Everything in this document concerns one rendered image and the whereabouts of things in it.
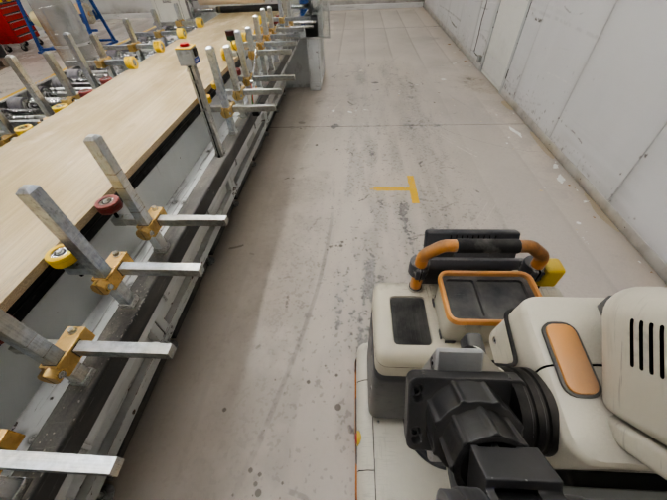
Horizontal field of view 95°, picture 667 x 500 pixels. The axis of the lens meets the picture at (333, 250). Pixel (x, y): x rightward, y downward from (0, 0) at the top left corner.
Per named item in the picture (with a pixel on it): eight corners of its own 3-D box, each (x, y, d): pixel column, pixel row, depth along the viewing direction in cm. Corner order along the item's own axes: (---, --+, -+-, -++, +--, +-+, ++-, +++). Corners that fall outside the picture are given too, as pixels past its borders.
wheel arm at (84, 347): (179, 349, 82) (172, 341, 79) (173, 361, 80) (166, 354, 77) (28, 344, 85) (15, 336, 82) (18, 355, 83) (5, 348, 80)
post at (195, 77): (225, 152, 173) (197, 62, 140) (222, 157, 169) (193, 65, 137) (217, 152, 173) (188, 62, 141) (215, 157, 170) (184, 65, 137)
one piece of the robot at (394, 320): (364, 364, 139) (375, 229, 79) (487, 367, 136) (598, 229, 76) (366, 450, 116) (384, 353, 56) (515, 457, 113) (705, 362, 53)
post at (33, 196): (140, 301, 105) (37, 182, 71) (135, 310, 103) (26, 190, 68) (130, 301, 105) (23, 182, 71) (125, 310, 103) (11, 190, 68)
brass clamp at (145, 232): (170, 216, 120) (164, 206, 116) (154, 241, 110) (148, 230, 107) (155, 216, 120) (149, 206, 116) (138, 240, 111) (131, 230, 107)
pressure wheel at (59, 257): (62, 283, 98) (36, 259, 89) (79, 265, 103) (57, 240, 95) (84, 286, 97) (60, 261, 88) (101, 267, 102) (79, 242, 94)
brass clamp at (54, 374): (98, 335, 86) (86, 326, 83) (66, 384, 77) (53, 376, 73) (77, 334, 87) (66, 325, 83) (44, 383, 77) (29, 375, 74)
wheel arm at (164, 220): (229, 222, 116) (226, 213, 113) (227, 228, 113) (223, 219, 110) (120, 221, 119) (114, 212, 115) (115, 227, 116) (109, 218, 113)
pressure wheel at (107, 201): (113, 234, 113) (95, 209, 105) (109, 223, 118) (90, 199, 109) (136, 224, 116) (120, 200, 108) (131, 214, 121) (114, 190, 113)
